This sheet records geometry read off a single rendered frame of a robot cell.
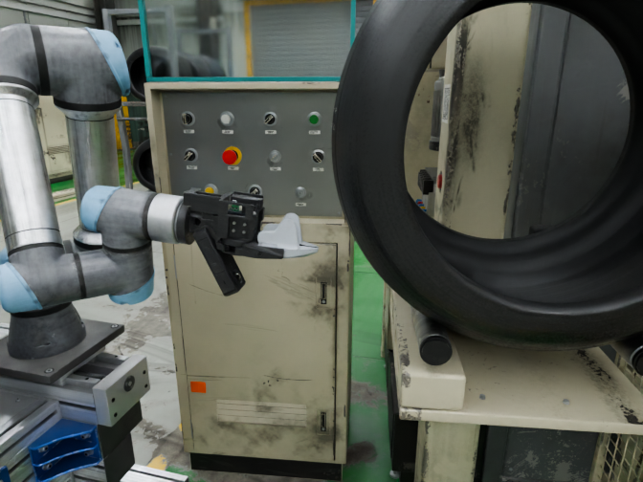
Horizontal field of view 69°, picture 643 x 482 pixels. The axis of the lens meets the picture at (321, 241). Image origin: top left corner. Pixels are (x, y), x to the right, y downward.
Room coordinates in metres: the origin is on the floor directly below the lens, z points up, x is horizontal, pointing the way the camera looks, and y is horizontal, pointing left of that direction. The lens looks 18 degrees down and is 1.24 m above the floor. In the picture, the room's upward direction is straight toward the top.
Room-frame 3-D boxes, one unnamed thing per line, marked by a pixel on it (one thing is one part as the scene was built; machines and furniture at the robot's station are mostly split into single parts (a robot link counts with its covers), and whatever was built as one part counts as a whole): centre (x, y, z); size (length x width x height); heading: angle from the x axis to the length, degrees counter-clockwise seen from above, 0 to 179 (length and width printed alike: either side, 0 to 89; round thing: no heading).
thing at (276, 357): (1.45, 0.18, 0.63); 0.56 x 0.41 x 1.27; 84
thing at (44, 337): (0.91, 0.60, 0.77); 0.15 x 0.15 x 0.10
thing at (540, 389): (0.73, -0.31, 0.80); 0.37 x 0.36 x 0.02; 84
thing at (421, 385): (0.74, -0.18, 0.84); 0.36 x 0.09 x 0.06; 174
